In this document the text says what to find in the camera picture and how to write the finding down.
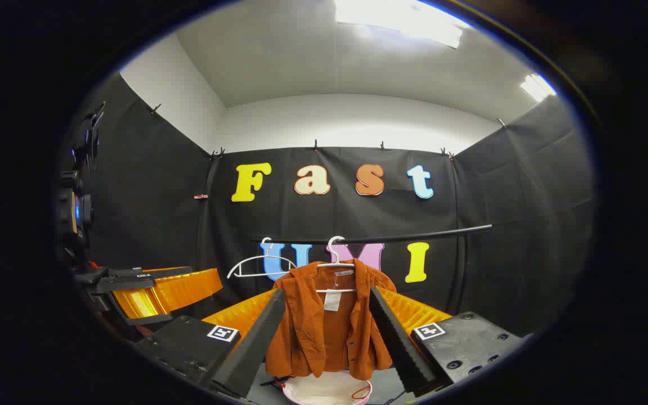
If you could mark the white laundry hamper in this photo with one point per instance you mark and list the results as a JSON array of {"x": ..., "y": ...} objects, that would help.
[{"x": 324, "y": 391}]

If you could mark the large ceiling light panel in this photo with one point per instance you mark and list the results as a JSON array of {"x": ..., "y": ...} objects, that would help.
[{"x": 403, "y": 19}]

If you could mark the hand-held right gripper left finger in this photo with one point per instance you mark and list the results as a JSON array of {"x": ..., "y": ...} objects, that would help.
[{"x": 256, "y": 337}]

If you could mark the black clothes rack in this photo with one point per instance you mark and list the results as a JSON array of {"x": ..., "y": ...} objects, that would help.
[{"x": 414, "y": 236}]

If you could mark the small ceiling light panel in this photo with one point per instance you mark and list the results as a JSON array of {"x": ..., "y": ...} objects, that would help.
[{"x": 536, "y": 87}]

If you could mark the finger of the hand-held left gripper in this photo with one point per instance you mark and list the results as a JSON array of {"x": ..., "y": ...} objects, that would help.
[
  {"x": 166, "y": 295},
  {"x": 169, "y": 273}
]

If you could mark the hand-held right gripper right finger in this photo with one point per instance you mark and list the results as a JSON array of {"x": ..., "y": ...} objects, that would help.
[{"x": 397, "y": 343}]

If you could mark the white clothes hanger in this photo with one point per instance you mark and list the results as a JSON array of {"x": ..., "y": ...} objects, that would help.
[
  {"x": 336, "y": 262},
  {"x": 256, "y": 275}
]

